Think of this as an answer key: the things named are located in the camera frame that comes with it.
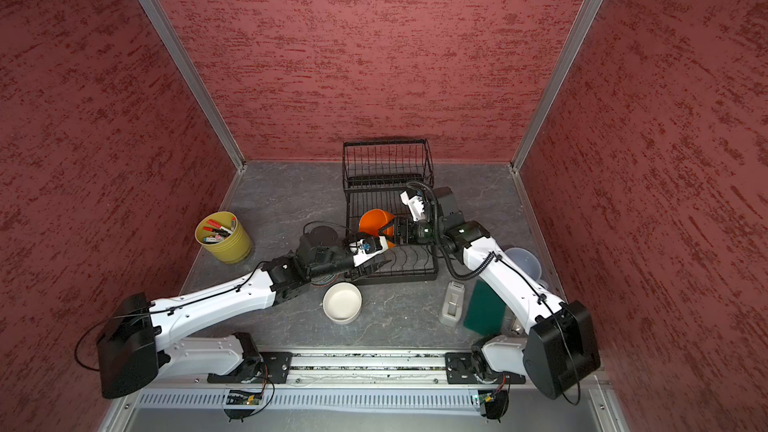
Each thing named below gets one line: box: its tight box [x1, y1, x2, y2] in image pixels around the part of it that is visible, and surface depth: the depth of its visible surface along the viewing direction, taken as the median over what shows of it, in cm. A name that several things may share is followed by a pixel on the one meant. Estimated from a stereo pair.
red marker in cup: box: [202, 226, 233, 237], surface depth 90 cm
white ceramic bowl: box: [322, 280, 363, 325], surface depth 85 cm
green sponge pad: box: [463, 279, 507, 336], surface depth 85 cm
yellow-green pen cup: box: [194, 211, 253, 265], surface depth 88 cm
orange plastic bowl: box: [358, 208, 396, 248], surface depth 80 cm
